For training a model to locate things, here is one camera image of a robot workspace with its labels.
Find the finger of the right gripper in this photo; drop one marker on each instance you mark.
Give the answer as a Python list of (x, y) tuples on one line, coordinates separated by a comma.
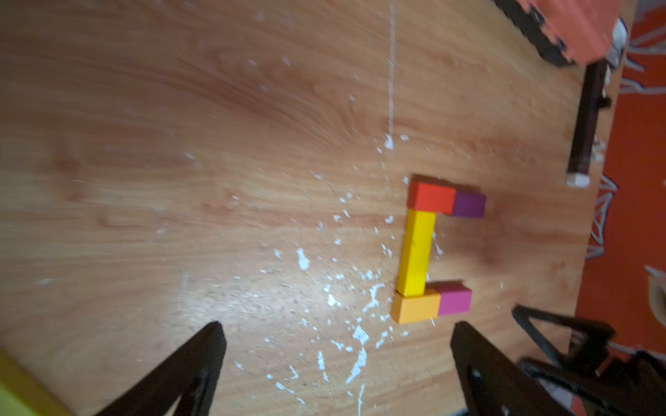
[(570, 343), (635, 387)]

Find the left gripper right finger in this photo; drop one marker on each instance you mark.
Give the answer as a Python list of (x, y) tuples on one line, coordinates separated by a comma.
[(491, 383)]

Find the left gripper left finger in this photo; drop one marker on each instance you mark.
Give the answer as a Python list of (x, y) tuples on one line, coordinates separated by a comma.
[(186, 380)]

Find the magenta block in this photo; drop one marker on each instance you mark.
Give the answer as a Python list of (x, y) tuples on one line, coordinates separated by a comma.
[(456, 298)]

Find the orange yellow block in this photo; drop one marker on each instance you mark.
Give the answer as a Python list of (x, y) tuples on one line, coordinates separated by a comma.
[(410, 309)]

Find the yellow long block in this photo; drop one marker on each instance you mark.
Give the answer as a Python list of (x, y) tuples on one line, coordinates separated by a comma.
[(22, 394), (416, 253)]

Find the purple block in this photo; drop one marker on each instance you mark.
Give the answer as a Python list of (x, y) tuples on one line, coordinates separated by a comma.
[(469, 205)]

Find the short red block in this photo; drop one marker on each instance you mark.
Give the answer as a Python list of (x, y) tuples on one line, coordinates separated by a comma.
[(432, 198)]

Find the yellow long block front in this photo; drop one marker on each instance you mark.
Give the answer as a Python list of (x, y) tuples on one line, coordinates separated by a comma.
[(22, 394)]

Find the black strip tool with white end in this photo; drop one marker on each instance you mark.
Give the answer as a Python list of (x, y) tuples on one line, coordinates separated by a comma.
[(593, 100)]

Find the red plastic tool case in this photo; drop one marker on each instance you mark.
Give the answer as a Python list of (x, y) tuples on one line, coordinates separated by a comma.
[(566, 33)]

